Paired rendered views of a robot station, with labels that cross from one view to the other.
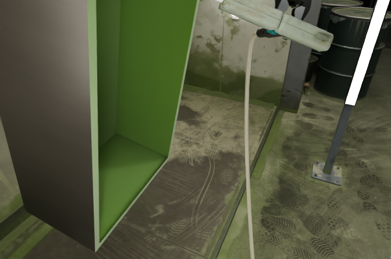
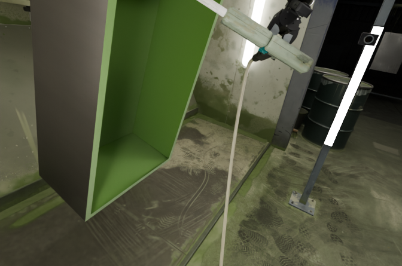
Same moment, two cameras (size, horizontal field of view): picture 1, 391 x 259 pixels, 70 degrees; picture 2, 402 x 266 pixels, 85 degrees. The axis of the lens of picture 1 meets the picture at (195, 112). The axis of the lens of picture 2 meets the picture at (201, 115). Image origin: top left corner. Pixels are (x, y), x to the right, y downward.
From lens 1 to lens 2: 0.16 m
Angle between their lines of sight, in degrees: 8
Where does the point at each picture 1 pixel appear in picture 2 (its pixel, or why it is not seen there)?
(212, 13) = (228, 61)
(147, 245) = (136, 232)
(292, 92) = (283, 133)
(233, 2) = (232, 17)
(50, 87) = (73, 60)
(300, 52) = (293, 101)
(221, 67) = (229, 104)
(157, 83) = (171, 94)
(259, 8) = (253, 26)
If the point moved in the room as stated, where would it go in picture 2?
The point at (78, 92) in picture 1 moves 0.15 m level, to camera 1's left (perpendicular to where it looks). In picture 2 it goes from (92, 66) to (42, 58)
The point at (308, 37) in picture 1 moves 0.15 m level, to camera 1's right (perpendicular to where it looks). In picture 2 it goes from (292, 57) to (342, 65)
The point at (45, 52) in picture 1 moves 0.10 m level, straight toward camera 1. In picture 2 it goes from (73, 30) to (69, 33)
